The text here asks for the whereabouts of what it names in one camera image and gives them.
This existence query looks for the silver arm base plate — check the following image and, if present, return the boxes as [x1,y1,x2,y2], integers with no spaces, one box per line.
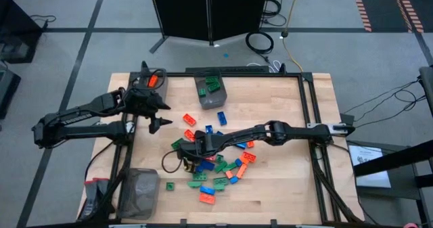
[306,122,356,135]

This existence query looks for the black floor cable bunch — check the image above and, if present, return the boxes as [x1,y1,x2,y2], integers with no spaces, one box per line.
[260,0,288,28]

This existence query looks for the black arm supply cables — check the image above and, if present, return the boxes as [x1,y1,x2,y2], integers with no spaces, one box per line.
[351,78,428,129]

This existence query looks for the white cable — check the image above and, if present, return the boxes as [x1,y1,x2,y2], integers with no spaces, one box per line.
[246,60,282,74]

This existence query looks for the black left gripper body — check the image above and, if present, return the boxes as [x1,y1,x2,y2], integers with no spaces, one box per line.
[123,88,160,117]

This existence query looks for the white paper sheet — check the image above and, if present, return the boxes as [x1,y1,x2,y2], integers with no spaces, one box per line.
[348,145,392,189]

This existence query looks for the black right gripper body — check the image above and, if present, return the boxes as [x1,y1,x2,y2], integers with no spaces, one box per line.
[177,135,224,158]

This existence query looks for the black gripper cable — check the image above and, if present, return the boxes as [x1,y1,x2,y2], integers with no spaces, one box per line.
[161,149,185,174]

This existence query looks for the coiled black cable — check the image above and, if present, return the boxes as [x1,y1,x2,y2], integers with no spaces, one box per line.
[244,30,275,55]

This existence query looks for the grey post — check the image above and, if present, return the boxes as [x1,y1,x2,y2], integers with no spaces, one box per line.
[418,64,433,119]

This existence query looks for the yellow cable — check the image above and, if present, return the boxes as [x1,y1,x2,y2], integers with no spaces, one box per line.
[281,0,305,73]

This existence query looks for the black side desk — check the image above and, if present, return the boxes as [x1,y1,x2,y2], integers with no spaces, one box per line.
[351,138,433,228]

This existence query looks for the black cabinet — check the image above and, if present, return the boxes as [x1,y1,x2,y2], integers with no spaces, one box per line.
[0,0,44,66]

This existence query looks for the black equipment case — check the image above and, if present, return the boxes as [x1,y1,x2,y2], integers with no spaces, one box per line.
[0,64,22,120]

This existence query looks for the thin black floor cable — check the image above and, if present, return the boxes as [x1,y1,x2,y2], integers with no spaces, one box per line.
[29,14,57,30]

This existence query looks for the grey mesh bin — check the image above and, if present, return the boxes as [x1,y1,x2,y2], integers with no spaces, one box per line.
[136,68,169,102]
[116,168,161,221]

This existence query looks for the grey plastic bin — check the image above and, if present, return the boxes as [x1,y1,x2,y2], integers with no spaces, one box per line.
[193,68,228,110]

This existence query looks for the black flat bar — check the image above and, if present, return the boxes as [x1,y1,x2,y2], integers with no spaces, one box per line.
[185,65,271,74]

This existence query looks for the black folding partition screen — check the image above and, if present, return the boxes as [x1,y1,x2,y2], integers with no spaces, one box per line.
[147,0,271,55]

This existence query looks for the black cable bundle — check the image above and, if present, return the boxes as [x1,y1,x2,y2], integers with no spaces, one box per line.
[309,145,365,226]
[101,143,135,222]

